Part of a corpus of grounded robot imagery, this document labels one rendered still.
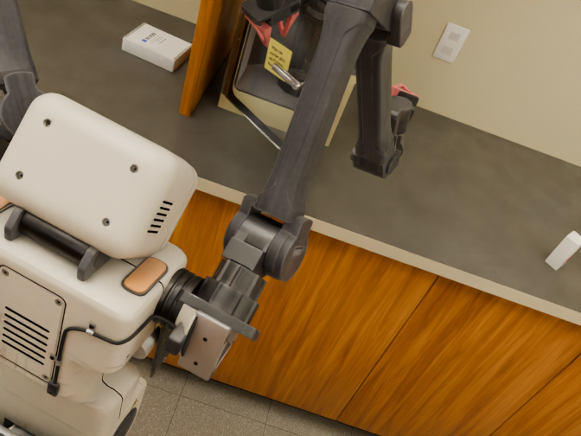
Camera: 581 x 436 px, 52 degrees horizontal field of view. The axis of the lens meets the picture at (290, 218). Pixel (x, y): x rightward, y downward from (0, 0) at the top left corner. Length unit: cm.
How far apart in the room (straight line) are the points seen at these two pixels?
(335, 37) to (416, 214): 81
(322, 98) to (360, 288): 85
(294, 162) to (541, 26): 126
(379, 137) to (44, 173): 60
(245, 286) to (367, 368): 108
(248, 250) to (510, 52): 133
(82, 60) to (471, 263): 113
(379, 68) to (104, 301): 54
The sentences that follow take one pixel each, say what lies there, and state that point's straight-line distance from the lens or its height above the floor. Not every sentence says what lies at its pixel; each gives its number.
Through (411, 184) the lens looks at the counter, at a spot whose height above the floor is 94.
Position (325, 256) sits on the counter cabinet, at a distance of 153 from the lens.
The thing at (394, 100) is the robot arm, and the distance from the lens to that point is 124.
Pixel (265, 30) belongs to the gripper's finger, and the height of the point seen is 133.
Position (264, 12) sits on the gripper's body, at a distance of 121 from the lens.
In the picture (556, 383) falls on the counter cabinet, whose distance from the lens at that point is 190.
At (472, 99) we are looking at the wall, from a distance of 206.
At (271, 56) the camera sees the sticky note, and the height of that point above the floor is 118.
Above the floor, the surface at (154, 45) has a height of 98.
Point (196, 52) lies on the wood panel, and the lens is 149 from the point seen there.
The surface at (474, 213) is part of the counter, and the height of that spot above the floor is 94.
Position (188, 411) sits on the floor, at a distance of 212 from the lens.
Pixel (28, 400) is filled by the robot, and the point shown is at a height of 82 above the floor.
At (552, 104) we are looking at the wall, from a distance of 210.
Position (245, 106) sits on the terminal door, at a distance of 155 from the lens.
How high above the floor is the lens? 186
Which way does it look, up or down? 41 degrees down
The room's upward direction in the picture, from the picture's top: 22 degrees clockwise
